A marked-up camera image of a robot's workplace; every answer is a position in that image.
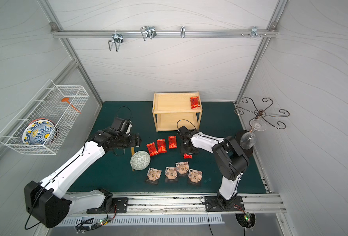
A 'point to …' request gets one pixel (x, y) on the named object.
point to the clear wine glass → (248, 140)
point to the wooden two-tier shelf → (171, 111)
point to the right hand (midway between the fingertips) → (187, 150)
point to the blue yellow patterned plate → (41, 132)
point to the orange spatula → (67, 99)
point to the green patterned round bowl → (140, 160)
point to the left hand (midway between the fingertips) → (136, 141)
